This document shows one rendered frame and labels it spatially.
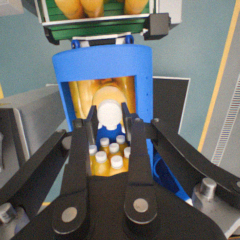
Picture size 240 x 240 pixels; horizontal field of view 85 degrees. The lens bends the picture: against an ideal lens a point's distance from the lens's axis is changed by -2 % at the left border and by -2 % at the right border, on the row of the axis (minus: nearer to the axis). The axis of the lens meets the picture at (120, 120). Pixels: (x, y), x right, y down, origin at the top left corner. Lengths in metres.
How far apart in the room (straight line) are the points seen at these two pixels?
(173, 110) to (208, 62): 0.68
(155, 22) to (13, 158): 0.76
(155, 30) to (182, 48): 1.18
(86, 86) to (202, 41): 1.61
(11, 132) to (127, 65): 0.53
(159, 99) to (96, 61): 1.26
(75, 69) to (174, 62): 1.46
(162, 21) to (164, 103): 1.07
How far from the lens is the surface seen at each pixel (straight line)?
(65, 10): 0.53
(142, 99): 0.35
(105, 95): 0.23
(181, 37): 1.75
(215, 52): 1.95
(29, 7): 0.81
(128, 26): 0.66
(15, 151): 0.70
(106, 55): 0.30
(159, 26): 0.58
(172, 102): 1.58
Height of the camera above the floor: 1.53
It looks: 69 degrees down
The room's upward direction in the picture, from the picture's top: 167 degrees clockwise
